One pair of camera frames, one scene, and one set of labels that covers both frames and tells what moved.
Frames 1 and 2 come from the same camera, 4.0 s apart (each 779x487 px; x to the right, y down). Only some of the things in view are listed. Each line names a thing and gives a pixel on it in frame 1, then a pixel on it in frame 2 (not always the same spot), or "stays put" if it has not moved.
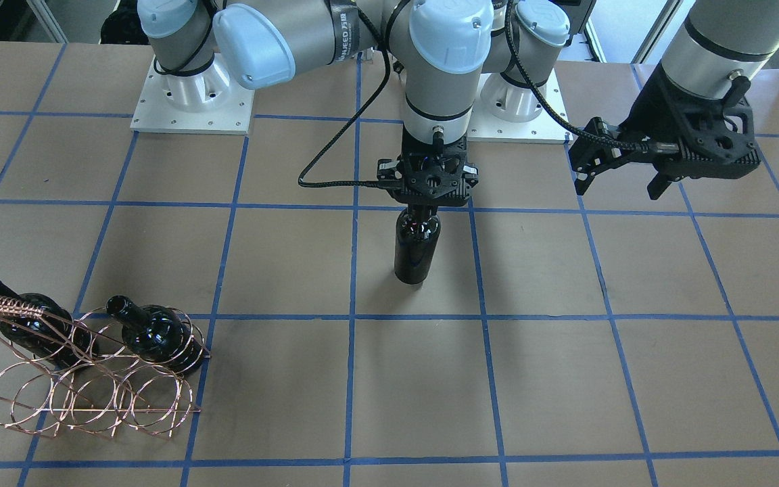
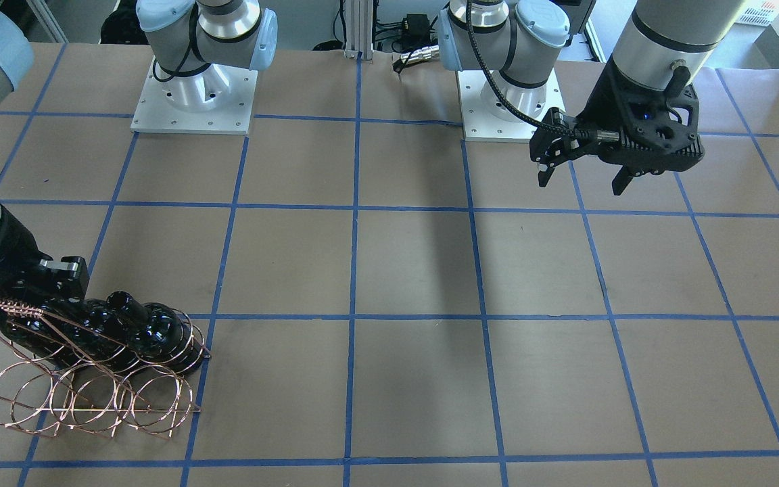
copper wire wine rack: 95,371 stays put
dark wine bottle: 417,237 to 102,333
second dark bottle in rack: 55,334 stays put
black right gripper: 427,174 to 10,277
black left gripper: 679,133 to 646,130
